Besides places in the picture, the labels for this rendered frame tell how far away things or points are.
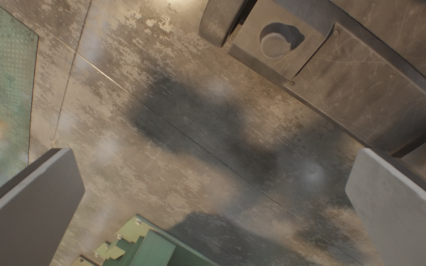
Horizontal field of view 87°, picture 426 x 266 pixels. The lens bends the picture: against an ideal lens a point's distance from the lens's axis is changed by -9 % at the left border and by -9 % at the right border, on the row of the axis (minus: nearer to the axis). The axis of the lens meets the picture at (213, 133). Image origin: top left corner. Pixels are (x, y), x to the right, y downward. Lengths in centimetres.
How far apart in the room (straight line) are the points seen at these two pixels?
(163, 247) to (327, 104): 115
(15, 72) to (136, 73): 54
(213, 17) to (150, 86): 41
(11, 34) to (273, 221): 116
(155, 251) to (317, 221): 80
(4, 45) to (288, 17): 97
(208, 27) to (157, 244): 116
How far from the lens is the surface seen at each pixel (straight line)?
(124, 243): 168
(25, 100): 122
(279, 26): 36
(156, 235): 140
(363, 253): 121
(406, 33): 45
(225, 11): 39
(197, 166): 89
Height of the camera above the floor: 57
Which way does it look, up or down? 49 degrees down
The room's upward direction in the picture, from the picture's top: 155 degrees counter-clockwise
